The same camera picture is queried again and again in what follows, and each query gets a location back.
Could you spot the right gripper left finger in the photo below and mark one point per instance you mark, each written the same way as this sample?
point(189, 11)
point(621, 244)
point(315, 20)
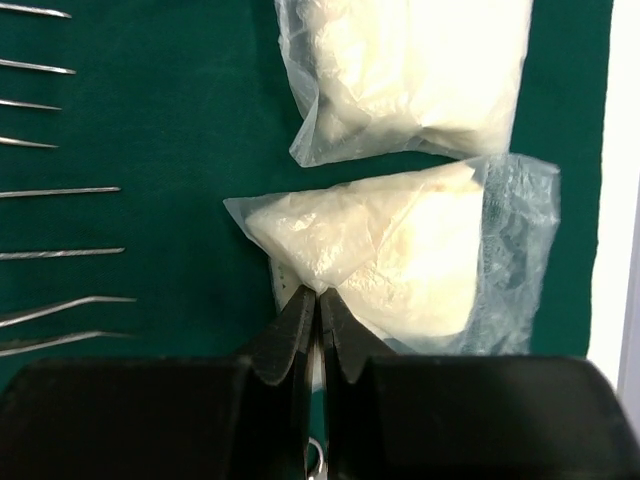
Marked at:
point(242, 416)

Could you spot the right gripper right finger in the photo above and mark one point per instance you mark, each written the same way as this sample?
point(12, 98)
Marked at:
point(400, 416)

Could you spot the cotton ball bag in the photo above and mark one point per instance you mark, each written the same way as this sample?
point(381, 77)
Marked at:
point(446, 260)
point(377, 77)

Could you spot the curved tip steel tweezers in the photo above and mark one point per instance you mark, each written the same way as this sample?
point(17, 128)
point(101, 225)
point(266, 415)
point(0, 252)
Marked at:
point(53, 325)

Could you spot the dark green surgical cloth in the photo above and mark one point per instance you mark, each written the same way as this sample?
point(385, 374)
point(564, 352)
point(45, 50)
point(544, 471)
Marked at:
point(184, 104)

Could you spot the thin short steel tweezers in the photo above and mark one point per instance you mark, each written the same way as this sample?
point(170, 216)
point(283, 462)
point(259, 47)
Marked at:
point(29, 125)

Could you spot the small steel scissors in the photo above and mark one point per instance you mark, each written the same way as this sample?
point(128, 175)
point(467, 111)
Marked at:
point(316, 463)

